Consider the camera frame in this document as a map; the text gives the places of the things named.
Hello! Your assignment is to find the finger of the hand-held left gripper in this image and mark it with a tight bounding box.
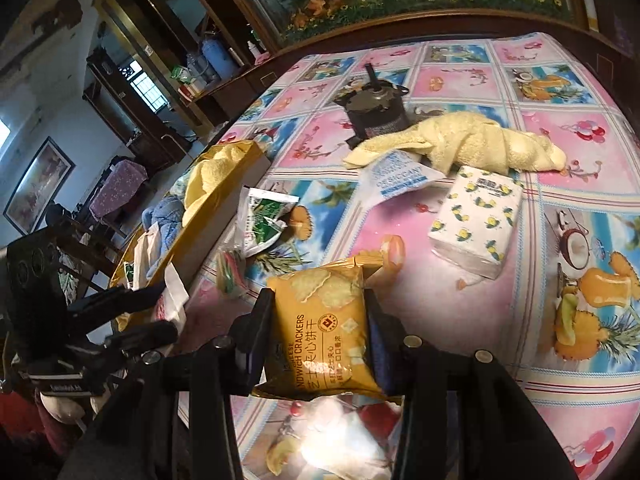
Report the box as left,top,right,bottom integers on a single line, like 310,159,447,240
75,320,180,362
66,281,169,327

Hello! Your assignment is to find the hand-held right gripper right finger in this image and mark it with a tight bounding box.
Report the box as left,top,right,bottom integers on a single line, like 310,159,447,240
366,299,581,480

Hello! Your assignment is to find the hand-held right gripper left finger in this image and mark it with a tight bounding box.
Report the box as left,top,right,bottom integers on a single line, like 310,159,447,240
60,287,278,480

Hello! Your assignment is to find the yellow cracker packet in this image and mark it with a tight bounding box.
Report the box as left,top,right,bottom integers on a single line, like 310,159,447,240
252,255,401,403

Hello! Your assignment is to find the blue fluffy towel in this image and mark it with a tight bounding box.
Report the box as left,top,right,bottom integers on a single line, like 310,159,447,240
141,196,187,241

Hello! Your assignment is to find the cardboard box with yellow tape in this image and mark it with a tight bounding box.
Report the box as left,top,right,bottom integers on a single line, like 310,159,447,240
109,140,272,321

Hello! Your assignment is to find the yellow fluffy towel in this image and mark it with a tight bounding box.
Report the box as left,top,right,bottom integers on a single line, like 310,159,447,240
342,112,568,177
182,142,256,228

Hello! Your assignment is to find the white plastic bag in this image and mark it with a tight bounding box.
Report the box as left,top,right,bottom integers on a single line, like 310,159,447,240
131,220,190,328

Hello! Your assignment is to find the clear plastic bag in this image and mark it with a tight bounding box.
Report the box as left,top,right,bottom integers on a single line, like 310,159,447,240
267,395,401,480

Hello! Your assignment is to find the small clear bag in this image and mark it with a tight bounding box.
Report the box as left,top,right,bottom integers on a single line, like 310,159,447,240
214,247,249,297

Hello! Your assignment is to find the framed picture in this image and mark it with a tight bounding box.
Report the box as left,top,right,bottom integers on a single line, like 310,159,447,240
4,136,77,235

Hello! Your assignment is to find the chair with purple cloth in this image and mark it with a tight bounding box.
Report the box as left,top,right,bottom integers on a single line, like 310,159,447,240
89,157,150,221

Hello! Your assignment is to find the green and white packet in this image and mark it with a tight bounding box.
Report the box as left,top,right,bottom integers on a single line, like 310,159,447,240
234,186,301,259

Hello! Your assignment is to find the red garment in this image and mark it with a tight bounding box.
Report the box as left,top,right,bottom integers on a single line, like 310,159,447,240
0,390,76,480

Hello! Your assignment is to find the lemon print tissue pack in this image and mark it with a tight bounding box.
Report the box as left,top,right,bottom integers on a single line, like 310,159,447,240
429,165,525,282

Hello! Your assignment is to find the white desiccant packet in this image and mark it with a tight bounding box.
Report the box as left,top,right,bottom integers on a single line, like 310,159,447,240
356,149,447,213

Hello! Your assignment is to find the black electric motor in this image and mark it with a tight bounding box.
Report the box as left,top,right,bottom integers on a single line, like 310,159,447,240
334,63,412,142

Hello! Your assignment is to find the blue thermos jug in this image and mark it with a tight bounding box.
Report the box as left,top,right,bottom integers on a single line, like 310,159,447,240
201,35,235,81

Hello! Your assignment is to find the wooden display cabinet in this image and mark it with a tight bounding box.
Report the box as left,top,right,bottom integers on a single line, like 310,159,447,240
85,0,281,171

